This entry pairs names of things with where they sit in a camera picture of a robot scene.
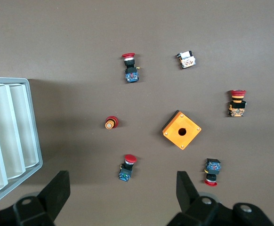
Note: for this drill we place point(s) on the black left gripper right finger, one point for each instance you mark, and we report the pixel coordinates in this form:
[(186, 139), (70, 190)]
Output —
[(186, 188)]

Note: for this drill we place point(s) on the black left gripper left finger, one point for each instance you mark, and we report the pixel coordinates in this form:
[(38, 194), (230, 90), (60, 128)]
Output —
[(57, 188)]

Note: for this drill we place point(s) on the red mushroom push button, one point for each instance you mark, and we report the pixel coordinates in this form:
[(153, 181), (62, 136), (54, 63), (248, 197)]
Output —
[(126, 173), (212, 166), (130, 75)]

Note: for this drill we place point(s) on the white grey ridged tray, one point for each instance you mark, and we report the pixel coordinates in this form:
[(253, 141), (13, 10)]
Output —
[(14, 131)]

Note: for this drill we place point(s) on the red yellow button head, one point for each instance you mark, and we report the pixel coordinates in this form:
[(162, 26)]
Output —
[(110, 123)]

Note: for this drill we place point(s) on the red yellow emergency stop button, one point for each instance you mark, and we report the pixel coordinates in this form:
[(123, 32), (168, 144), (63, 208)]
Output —
[(237, 109)]

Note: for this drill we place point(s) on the brown paper table cover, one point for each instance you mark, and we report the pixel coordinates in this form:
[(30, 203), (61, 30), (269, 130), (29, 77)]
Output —
[(57, 35)]

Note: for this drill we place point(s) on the orange button enclosure box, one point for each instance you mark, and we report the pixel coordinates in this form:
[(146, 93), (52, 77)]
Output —
[(188, 139)]

